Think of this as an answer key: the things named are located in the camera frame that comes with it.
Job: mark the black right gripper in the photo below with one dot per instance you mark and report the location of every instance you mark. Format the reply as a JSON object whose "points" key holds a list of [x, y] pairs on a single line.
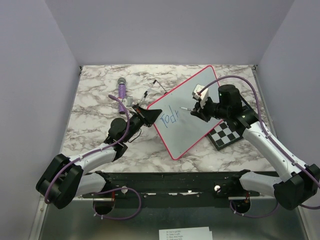
{"points": [[201, 112]]}

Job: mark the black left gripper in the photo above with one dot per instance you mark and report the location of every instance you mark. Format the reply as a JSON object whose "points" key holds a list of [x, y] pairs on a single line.
{"points": [[147, 116]]}

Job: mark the white blue whiteboard marker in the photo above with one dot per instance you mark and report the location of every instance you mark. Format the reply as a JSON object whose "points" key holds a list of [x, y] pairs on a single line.
{"points": [[187, 109]]}

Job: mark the pink framed whiteboard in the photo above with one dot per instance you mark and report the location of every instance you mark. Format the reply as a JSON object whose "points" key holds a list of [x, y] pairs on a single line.
{"points": [[177, 128]]}

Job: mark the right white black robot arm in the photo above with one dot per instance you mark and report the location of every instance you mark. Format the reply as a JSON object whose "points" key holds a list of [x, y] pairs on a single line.
{"points": [[296, 181]]}

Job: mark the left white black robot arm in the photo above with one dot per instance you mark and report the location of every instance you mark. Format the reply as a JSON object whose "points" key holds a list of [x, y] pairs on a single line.
{"points": [[69, 176]]}

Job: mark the black whiteboard stand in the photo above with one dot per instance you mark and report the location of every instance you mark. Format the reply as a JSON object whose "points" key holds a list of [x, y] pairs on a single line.
{"points": [[153, 90]]}

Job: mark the black white chessboard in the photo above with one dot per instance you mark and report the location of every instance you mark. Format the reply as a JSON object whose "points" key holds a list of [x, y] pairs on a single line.
{"points": [[221, 136]]}

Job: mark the purple toy microphone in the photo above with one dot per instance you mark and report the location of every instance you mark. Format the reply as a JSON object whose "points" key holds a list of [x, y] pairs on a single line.
{"points": [[121, 93]]}

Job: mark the white instruction paper sheet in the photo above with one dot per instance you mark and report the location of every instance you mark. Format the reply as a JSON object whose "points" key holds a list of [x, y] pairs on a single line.
{"points": [[193, 233]]}

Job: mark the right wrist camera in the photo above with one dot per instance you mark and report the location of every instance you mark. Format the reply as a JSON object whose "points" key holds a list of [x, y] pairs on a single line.
{"points": [[201, 94]]}

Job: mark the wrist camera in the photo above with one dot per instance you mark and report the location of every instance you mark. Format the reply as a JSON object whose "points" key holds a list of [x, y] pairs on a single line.
{"points": [[128, 101], [201, 94]]}

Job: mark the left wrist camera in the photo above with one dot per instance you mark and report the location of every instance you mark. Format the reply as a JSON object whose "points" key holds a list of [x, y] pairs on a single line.
{"points": [[128, 101]]}

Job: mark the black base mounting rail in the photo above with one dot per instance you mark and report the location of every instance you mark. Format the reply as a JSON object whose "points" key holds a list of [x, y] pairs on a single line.
{"points": [[175, 189]]}

